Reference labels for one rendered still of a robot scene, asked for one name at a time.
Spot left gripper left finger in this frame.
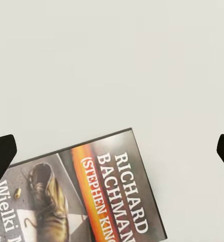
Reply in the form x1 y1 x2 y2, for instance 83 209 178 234
0 134 17 180

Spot hardback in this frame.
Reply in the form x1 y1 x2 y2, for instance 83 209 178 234
0 128 168 242

